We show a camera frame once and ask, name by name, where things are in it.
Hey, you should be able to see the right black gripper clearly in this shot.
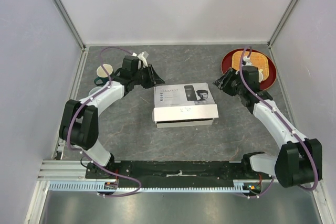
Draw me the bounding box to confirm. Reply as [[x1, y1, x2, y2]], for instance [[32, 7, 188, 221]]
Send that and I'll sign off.
[[212, 67, 246, 97]]

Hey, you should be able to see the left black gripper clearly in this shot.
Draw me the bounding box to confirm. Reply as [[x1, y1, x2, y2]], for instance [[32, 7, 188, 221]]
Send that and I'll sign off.
[[132, 64, 165, 89]]

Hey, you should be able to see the white cardboard box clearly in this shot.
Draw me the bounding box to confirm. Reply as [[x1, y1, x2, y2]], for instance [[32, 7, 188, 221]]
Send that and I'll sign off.
[[152, 83, 219, 128]]

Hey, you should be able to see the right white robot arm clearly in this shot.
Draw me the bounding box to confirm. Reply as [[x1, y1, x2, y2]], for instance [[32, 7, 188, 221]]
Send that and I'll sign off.
[[213, 66, 322, 191]]

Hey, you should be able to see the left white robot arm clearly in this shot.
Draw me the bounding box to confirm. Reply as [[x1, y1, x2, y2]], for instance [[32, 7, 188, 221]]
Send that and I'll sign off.
[[59, 56, 165, 178]]

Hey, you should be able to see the red round tray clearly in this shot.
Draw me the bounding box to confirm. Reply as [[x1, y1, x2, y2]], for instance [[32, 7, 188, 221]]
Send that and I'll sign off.
[[221, 48, 277, 90]]

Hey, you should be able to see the light green cup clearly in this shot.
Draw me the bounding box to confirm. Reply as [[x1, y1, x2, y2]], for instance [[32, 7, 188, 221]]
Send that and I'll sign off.
[[258, 69, 264, 83]]

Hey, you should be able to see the woven bamboo mat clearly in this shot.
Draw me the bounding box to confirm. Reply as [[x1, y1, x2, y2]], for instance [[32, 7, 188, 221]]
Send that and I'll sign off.
[[231, 50, 269, 81]]

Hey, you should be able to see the dark green mug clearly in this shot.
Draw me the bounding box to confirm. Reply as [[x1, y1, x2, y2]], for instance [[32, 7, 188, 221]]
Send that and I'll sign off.
[[94, 64, 113, 87]]

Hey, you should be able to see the clear plastic measuring cup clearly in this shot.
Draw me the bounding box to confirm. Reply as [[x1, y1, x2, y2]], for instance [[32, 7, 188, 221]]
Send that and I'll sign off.
[[88, 87, 101, 96]]

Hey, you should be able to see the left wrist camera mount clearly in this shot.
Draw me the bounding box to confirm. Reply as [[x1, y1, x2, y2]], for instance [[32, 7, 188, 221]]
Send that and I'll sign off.
[[132, 51, 149, 67]]

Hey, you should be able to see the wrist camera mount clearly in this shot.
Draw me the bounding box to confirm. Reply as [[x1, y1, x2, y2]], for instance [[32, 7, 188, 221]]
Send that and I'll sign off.
[[241, 56, 253, 66], [132, 51, 149, 67]]

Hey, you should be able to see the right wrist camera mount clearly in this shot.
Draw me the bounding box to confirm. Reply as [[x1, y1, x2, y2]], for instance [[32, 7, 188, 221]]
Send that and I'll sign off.
[[241, 56, 253, 66]]

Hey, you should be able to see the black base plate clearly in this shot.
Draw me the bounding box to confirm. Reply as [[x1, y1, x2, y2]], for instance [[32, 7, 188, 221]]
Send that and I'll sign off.
[[85, 161, 270, 189]]

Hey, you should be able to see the white slotted cable duct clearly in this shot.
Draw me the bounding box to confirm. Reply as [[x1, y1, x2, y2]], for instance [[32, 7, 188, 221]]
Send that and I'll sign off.
[[48, 180, 261, 193]]

